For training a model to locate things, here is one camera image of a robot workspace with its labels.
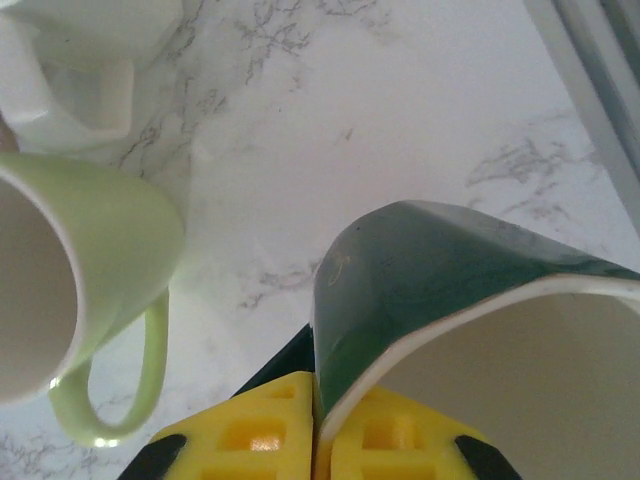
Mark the white mug angular handle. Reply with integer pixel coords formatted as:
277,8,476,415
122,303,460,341
0,0,184,154

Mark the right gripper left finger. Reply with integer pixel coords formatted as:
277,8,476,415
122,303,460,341
117,369,317,480

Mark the yellow-green mug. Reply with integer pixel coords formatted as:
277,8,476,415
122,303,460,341
0,152,187,449

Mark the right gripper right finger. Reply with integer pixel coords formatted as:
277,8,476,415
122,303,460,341
319,385,521,480

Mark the dark green mug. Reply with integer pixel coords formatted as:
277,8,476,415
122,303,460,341
232,199,640,480

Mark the aluminium frame rail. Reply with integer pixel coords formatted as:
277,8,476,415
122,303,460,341
522,0,640,199

